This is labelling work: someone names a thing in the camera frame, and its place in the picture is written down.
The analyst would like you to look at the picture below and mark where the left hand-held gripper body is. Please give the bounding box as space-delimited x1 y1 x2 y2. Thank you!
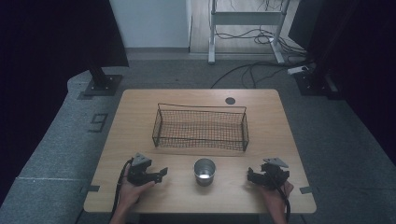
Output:
126 152 158 188

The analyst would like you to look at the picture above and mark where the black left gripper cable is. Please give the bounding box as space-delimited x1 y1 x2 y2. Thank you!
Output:
109 158 134 222

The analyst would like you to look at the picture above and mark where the black stand base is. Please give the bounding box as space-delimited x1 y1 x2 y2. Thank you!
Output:
293 64 344 101
82 66 124 97

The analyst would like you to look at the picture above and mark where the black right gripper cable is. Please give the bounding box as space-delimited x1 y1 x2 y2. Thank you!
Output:
270 174 291 223

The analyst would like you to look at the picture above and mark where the person's right hand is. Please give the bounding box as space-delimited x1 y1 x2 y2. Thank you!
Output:
257 180 295 217

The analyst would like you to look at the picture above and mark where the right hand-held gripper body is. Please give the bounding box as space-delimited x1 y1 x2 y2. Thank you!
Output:
260 157 291 191

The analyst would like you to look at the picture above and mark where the black curtain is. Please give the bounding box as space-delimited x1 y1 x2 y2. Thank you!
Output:
0 0 130 206
288 0 396 166

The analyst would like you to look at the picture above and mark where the black wire mesh basket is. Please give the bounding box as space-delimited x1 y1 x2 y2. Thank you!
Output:
151 103 250 153

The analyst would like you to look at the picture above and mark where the person's left hand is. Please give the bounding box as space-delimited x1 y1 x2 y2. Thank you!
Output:
119 163 156 213

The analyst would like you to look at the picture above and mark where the white power strip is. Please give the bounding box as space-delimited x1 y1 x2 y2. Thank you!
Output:
286 64 309 76

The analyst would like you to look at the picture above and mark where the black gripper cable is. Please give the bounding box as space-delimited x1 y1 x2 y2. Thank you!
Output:
109 158 134 222
270 174 291 223

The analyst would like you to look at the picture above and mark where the metal cup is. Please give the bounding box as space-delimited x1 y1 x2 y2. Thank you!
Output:
192 158 217 188

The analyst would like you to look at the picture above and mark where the long black floor cable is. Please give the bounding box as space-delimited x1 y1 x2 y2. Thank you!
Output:
210 60 300 90

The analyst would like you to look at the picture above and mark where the tangle of black cables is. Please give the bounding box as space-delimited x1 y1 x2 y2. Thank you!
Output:
214 26 309 59

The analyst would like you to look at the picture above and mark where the white desk frame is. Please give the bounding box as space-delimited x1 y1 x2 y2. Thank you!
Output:
207 0 292 65

